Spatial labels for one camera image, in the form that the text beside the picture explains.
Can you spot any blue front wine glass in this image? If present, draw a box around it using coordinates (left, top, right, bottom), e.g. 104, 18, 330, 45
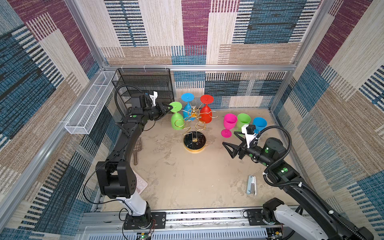
253, 117, 268, 133

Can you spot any pink wine glass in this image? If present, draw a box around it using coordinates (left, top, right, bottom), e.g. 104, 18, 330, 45
221, 114, 238, 138

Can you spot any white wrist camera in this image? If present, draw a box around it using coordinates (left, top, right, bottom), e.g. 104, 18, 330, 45
145, 91, 158, 107
241, 125, 259, 148

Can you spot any red wine glass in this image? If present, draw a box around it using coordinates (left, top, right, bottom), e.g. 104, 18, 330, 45
200, 95, 214, 124

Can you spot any gold wine glass rack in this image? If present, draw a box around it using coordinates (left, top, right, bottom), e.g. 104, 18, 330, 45
172, 107, 218, 154

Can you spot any aluminium mounting rail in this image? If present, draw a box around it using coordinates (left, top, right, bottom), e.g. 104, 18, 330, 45
74, 206, 343, 240

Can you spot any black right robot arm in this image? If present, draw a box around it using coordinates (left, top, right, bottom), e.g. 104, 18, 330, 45
223, 125, 374, 240

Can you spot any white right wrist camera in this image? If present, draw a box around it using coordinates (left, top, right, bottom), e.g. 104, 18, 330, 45
241, 125, 259, 148

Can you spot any green front wine glass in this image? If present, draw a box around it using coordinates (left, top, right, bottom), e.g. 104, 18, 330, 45
236, 113, 252, 131

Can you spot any black wire shelf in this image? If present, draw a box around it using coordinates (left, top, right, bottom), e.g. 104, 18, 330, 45
112, 68, 175, 114

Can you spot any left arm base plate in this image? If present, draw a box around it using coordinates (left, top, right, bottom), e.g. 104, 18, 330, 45
123, 212, 167, 230

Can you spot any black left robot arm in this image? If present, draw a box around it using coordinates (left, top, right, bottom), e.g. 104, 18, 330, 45
94, 87, 172, 229

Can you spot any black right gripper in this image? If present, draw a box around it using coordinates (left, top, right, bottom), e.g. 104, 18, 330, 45
222, 131, 273, 168

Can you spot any blue wine glass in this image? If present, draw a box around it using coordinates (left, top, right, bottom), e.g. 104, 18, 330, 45
253, 117, 268, 133
181, 93, 195, 121

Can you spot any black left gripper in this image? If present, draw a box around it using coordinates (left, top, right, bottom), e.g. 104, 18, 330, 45
142, 102, 172, 122

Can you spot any white mesh wall basket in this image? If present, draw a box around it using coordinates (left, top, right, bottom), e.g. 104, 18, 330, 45
65, 71, 115, 135

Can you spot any silver stapler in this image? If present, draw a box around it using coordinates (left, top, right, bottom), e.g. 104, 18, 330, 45
246, 175, 257, 196

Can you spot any blue back wine glass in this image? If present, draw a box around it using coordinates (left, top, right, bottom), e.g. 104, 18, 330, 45
181, 93, 195, 121

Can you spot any green back wine glass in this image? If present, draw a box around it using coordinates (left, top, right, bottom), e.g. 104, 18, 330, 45
170, 102, 185, 130

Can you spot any green wine glass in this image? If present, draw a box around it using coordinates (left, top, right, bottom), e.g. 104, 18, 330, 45
236, 113, 252, 131
170, 102, 185, 130

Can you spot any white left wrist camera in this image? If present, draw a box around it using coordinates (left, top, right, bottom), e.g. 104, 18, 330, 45
145, 91, 158, 107

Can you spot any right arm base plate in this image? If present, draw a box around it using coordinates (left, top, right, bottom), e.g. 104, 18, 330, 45
243, 208, 285, 226

